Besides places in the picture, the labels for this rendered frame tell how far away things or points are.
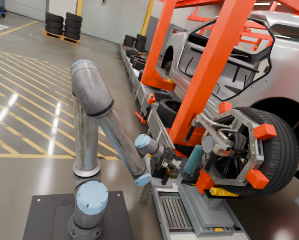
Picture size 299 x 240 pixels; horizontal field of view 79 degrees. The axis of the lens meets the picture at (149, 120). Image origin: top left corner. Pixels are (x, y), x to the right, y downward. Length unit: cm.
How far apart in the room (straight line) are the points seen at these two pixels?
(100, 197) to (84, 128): 35
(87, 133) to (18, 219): 102
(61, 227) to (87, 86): 80
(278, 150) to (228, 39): 90
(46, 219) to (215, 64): 162
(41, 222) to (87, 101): 87
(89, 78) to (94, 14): 1319
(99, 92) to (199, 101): 121
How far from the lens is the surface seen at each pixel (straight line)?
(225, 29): 167
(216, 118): 161
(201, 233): 180
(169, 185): 151
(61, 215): 125
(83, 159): 100
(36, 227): 133
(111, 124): 73
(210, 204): 187
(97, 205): 97
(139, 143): 107
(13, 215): 177
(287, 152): 142
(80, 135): 91
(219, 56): 169
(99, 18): 1387
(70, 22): 913
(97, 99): 66
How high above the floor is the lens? 143
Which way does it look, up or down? 25 degrees down
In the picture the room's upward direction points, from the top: 19 degrees clockwise
